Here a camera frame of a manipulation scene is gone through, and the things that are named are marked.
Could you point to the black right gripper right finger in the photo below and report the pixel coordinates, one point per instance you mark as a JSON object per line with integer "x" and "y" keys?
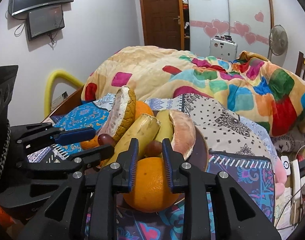
{"x": 214, "y": 199}

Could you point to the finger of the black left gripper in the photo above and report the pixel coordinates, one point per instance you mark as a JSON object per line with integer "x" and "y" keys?
{"x": 76, "y": 162}
{"x": 27, "y": 139}

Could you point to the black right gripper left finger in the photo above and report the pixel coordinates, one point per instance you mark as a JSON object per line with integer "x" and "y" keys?
{"x": 63, "y": 216}

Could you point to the small orange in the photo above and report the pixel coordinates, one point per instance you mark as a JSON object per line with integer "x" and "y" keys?
{"x": 90, "y": 144}

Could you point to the dark red plum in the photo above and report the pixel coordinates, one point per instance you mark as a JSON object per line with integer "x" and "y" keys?
{"x": 106, "y": 139}

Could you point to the long yellow sugarcane stalk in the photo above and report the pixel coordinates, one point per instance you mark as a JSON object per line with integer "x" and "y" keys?
{"x": 144, "y": 129}

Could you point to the large orange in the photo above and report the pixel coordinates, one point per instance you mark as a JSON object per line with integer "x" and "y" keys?
{"x": 151, "y": 192}

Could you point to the small dark plum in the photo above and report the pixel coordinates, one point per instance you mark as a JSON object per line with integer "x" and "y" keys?
{"x": 153, "y": 149}

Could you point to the small orange tangerine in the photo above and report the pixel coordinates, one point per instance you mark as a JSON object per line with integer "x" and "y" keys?
{"x": 142, "y": 108}

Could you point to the pink plush toy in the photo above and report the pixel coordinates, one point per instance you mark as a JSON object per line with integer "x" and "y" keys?
{"x": 280, "y": 178}

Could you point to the white power strip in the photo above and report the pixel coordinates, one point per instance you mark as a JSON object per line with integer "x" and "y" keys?
{"x": 295, "y": 171}

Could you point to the brown round plate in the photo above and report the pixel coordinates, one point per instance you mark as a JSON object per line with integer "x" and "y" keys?
{"x": 199, "y": 158}

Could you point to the yellow foam tube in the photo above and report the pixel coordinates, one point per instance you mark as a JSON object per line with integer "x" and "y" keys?
{"x": 56, "y": 77}

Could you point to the blue patterned bed sheet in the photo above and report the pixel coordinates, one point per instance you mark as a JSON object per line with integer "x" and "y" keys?
{"x": 236, "y": 145}

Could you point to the large pomelo wedge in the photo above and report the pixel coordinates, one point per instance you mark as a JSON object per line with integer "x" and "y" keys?
{"x": 122, "y": 114}

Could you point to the small pomelo slice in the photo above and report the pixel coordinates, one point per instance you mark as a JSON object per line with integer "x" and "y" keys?
{"x": 184, "y": 136}

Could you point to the yellow sugarcane piece on plate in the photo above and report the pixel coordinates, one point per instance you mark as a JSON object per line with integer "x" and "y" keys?
{"x": 166, "y": 126}

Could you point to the colourful patchwork blanket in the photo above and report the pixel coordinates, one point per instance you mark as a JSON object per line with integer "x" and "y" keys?
{"x": 250, "y": 86}

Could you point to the wooden headboard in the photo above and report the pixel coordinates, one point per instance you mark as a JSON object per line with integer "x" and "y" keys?
{"x": 300, "y": 69}

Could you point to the silver equipment case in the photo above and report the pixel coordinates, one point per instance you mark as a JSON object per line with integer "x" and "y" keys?
{"x": 223, "y": 47}

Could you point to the standing electric fan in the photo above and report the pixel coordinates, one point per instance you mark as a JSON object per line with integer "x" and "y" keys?
{"x": 278, "y": 41}

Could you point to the brown wooden door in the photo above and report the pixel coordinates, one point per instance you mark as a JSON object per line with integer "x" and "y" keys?
{"x": 161, "y": 23}

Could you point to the white wardrobe with hearts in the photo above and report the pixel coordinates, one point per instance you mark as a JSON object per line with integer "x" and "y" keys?
{"x": 248, "y": 22}

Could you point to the wall power socket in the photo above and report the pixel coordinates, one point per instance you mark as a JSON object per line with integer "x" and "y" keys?
{"x": 57, "y": 101}

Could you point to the small black wall monitor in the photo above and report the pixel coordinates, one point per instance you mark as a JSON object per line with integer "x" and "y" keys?
{"x": 44, "y": 20}

